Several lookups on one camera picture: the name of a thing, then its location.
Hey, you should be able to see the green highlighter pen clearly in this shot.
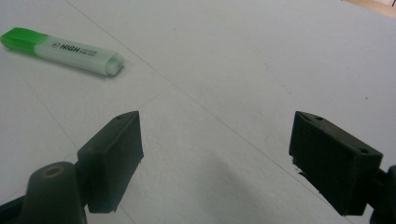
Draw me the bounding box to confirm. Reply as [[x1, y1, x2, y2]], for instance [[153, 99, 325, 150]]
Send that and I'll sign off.
[[0, 26, 126, 77]]

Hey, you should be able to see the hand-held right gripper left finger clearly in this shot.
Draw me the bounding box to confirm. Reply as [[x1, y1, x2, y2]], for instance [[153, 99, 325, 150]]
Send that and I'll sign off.
[[76, 110, 145, 215]]

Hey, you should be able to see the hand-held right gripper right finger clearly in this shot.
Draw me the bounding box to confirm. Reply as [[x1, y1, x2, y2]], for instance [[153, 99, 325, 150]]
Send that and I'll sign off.
[[288, 110, 384, 217]]

